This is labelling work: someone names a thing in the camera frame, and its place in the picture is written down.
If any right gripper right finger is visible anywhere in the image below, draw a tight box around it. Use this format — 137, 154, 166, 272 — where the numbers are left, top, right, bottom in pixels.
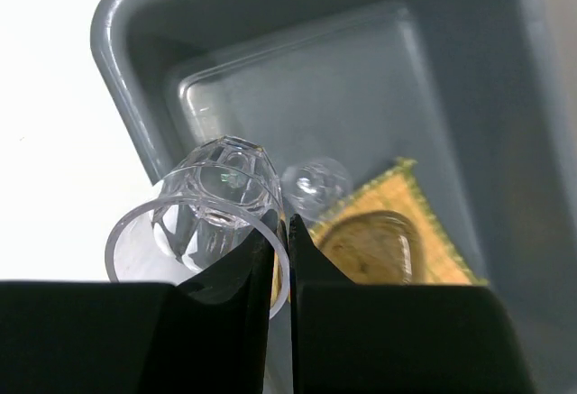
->
288, 215, 536, 393

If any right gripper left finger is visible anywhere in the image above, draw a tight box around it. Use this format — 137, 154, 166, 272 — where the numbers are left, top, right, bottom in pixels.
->
1, 231, 274, 393

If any yellow woven bamboo mat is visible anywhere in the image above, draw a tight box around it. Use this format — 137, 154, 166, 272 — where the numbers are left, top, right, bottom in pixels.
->
308, 158, 488, 286

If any clear glass cup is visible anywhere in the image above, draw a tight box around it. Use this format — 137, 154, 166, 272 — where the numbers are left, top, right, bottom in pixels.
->
280, 157, 353, 223
105, 136, 289, 316

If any clear glass plate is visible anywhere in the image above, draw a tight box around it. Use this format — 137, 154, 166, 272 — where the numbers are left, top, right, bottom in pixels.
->
317, 210, 426, 285

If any grey plastic bin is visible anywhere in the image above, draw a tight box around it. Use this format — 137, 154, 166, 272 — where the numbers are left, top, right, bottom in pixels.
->
90, 0, 576, 393

